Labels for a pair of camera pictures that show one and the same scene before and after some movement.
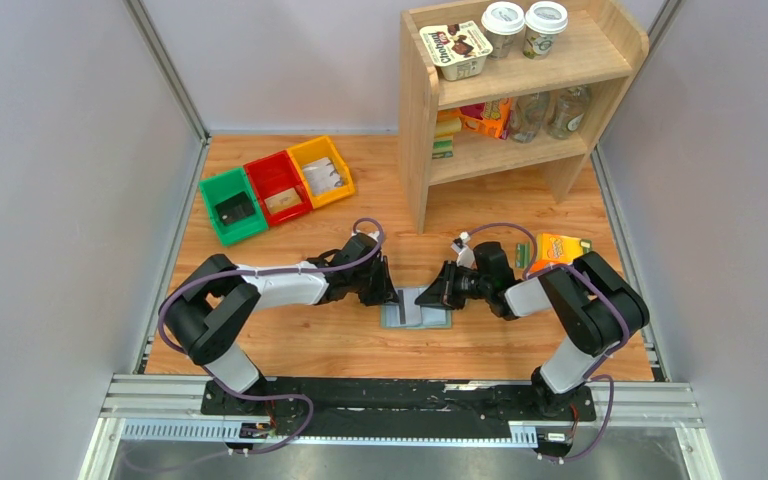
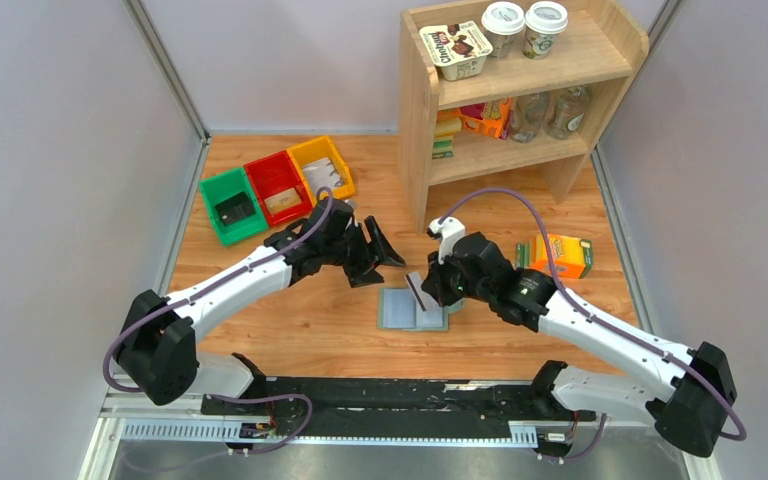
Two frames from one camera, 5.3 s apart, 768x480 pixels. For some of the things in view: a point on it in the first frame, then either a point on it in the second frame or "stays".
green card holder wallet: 416,316 stays
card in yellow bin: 321,175 stays
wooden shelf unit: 522,114 stays
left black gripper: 386,292 → 382,253
